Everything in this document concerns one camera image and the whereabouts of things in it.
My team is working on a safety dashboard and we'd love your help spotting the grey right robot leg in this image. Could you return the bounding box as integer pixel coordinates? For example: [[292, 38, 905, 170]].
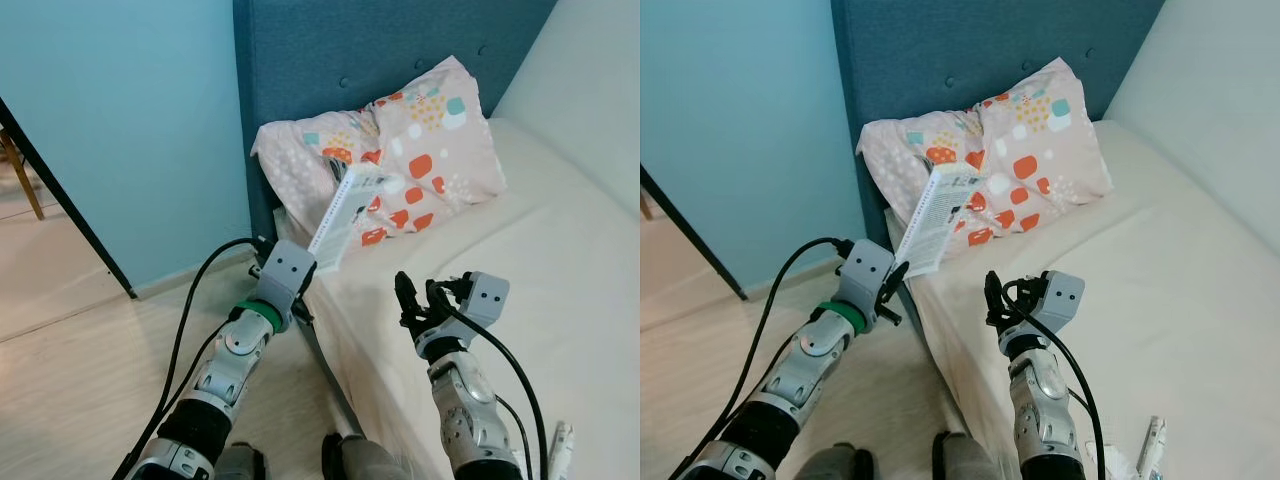
[[322, 432, 411, 480], [934, 432, 1003, 480]]

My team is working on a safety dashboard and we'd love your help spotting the grey robot leg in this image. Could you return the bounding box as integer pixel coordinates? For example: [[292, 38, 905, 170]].
[[215, 443, 267, 480], [934, 432, 1003, 480], [798, 445, 871, 480], [322, 432, 411, 480]]

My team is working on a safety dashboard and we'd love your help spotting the black door frame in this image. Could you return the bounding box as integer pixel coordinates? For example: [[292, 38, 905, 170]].
[[640, 165, 749, 301], [0, 95, 138, 299]]

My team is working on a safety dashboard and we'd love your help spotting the blue upholstered headboard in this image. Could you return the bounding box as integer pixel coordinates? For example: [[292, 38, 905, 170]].
[[832, 0, 1166, 233], [233, 0, 558, 241]]

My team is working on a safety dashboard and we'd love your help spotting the wooden chair leg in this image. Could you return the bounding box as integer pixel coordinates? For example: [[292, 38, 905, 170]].
[[0, 130, 46, 221]]

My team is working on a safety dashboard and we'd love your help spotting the white bed mattress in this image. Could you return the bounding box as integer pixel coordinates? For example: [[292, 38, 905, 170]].
[[275, 118, 641, 480], [885, 120, 1280, 480]]

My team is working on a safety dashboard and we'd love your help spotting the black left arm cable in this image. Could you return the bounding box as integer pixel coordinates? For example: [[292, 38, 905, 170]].
[[112, 237, 273, 480], [668, 237, 853, 480]]

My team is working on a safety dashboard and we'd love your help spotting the grey left robot leg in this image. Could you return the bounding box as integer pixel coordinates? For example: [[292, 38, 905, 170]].
[[798, 445, 871, 480], [215, 443, 267, 480]]

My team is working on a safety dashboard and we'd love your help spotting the white paperback book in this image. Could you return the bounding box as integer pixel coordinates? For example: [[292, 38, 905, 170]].
[[893, 165, 986, 276], [308, 165, 391, 273]]

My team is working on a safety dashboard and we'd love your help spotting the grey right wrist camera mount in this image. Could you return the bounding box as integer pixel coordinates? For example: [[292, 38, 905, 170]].
[[1040, 270, 1086, 331], [455, 271, 511, 331]]

